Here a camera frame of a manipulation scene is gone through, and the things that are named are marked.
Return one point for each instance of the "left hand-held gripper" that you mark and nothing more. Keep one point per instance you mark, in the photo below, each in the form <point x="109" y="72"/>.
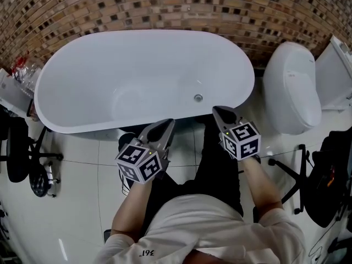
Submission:
<point x="143" y="164"/>

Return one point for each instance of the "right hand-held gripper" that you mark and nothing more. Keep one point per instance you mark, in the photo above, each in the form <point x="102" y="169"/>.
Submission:
<point x="242" y="142"/>

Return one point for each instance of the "round chrome drain stopper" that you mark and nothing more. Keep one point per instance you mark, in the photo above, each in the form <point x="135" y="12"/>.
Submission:
<point x="198" y="97"/>

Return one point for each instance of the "white bathtub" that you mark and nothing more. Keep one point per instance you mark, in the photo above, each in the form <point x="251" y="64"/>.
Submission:
<point x="137" y="65"/>

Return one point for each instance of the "person's left forearm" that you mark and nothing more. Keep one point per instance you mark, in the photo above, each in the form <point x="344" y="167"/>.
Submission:
<point x="132" y="210"/>

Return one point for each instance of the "person's right forearm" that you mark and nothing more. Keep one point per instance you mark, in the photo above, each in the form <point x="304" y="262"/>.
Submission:
<point x="261" y="186"/>

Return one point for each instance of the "person's black trousers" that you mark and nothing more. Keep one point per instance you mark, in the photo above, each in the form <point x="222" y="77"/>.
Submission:
<point x="217" y="172"/>

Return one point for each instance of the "white toilet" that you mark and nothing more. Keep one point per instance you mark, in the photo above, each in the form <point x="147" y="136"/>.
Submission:
<point x="291" y="92"/>

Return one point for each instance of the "person's white shirt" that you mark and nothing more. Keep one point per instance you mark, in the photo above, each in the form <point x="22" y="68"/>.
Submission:
<point x="198" y="230"/>

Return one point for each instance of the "black office chair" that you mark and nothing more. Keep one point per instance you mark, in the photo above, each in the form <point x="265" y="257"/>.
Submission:
<point x="327" y="180"/>
<point x="17" y="153"/>

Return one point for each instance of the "clear plastic bag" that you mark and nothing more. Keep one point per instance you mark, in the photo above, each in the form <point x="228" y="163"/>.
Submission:
<point x="27" y="74"/>

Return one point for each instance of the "white cardboard box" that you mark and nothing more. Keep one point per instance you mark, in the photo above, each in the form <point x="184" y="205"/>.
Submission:
<point x="12" y="91"/>

